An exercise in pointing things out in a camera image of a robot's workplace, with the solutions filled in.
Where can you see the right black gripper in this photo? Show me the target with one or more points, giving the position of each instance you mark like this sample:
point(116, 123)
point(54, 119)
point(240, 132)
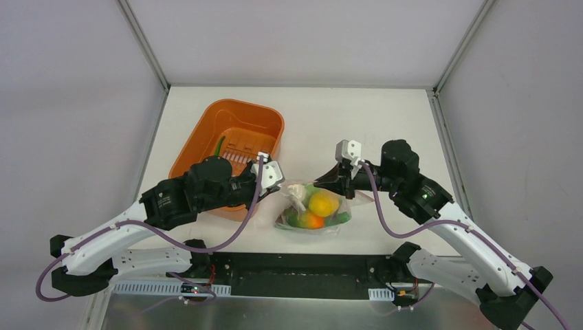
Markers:
point(343, 178)

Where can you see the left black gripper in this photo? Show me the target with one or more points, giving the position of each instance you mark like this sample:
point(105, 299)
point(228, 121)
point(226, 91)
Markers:
point(254, 183)

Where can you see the yellow lemon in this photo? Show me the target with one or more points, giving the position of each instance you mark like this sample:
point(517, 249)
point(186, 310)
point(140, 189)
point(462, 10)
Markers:
point(323, 203)

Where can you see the white mushroom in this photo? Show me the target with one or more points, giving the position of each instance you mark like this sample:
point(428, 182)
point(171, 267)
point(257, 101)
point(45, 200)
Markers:
point(296, 193)

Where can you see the clear zip top bag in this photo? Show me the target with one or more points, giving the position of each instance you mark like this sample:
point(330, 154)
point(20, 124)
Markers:
point(360, 199)

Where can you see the small orange tangerine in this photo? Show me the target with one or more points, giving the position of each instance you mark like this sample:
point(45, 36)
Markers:
point(310, 221)

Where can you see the green lime fruit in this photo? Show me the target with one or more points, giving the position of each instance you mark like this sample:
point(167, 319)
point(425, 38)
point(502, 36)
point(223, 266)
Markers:
point(290, 217)

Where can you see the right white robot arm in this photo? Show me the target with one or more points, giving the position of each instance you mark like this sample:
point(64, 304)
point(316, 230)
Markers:
point(503, 287)

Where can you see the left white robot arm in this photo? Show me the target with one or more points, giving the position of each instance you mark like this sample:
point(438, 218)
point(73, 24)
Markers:
point(137, 241)

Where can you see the orange plastic basket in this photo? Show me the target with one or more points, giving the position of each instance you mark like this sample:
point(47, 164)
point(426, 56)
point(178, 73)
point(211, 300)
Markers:
point(227, 136)

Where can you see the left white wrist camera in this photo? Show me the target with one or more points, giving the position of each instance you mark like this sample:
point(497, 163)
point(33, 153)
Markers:
point(268, 172)

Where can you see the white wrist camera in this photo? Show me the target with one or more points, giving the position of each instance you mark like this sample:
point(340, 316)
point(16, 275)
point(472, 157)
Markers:
point(349, 151)
point(268, 172)

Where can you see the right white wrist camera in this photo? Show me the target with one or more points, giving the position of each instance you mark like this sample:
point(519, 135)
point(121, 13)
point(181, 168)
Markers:
point(349, 151)

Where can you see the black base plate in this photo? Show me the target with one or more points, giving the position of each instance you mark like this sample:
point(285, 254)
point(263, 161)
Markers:
point(321, 276)

